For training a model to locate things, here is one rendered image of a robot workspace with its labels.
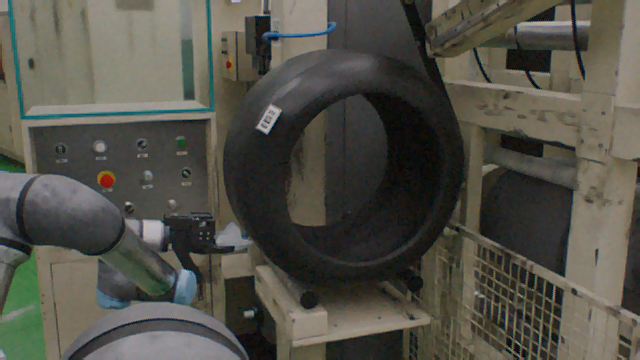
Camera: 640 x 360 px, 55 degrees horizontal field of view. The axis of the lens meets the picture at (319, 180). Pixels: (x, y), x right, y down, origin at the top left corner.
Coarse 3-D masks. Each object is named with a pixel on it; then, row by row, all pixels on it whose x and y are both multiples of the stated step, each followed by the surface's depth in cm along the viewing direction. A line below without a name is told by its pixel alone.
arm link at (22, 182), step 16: (0, 176) 100; (16, 176) 100; (32, 176) 100; (0, 192) 97; (16, 192) 97; (0, 208) 96; (16, 208) 96; (0, 224) 96; (16, 224) 96; (0, 240) 96; (16, 240) 98; (32, 240) 100; (0, 256) 97; (16, 256) 98; (0, 272) 97; (0, 288) 97; (0, 304) 97
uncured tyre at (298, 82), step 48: (288, 96) 133; (336, 96) 134; (384, 96) 169; (432, 96) 143; (240, 144) 138; (288, 144) 133; (432, 144) 166; (240, 192) 138; (384, 192) 176; (432, 192) 165; (288, 240) 138; (336, 240) 173; (384, 240) 170; (432, 240) 152; (336, 288) 150
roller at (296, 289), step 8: (264, 256) 173; (272, 264) 166; (280, 272) 159; (288, 280) 153; (296, 280) 151; (288, 288) 153; (296, 288) 148; (304, 288) 146; (296, 296) 147; (304, 296) 144; (312, 296) 144; (304, 304) 144; (312, 304) 145
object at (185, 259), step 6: (174, 246) 140; (180, 246) 140; (180, 252) 141; (186, 252) 141; (180, 258) 141; (186, 258) 141; (186, 264) 142; (192, 264) 142; (186, 270) 142; (192, 270) 142; (198, 270) 144; (198, 276) 143; (198, 282) 143
